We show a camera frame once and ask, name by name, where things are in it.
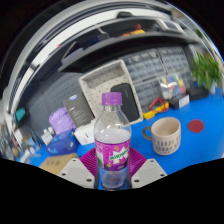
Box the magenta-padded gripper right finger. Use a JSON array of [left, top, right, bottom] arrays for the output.
[[127, 147, 168, 189]]

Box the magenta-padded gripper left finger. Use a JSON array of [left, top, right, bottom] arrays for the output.
[[57, 147, 100, 190]]

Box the clear bottle with purple label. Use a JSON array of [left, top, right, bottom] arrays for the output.
[[93, 92, 133, 191]]

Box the brown cardboard box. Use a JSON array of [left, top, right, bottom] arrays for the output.
[[39, 152, 80, 176]]

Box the blue cardboard box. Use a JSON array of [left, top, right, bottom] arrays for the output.
[[45, 129, 80, 157]]

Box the beige mug with dash pattern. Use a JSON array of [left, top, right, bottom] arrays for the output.
[[142, 116, 182, 157]]

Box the white cardboard box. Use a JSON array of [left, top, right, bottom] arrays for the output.
[[73, 119, 98, 146]]

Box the purple plastic bag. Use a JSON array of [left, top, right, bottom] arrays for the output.
[[48, 106, 77, 135]]

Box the dark grey upright box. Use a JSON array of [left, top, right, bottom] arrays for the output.
[[62, 92, 95, 129]]

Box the yellow multimeter with red leads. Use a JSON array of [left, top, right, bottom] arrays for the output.
[[142, 97, 170, 120]]

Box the flat round red coaster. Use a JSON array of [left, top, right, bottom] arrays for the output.
[[187, 118, 205, 134]]

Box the black box with white label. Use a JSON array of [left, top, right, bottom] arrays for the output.
[[168, 94, 191, 110]]

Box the black zip case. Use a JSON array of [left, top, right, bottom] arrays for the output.
[[110, 82, 140, 124]]

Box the clear organizer with colourful parts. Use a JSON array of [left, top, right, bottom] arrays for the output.
[[158, 74, 187, 101]]

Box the plain black box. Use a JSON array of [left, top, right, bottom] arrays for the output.
[[186, 85, 210, 102]]

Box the white perforated tray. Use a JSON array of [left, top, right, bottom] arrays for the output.
[[78, 59, 144, 126]]

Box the grey small-parts drawer cabinet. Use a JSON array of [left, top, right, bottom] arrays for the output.
[[119, 45, 194, 108]]

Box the green potted plant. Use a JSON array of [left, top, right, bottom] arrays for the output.
[[190, 53, 223, 94]]

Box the dark shelf unit with equipment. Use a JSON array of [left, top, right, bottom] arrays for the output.
[[8, 9, 204, 101]]

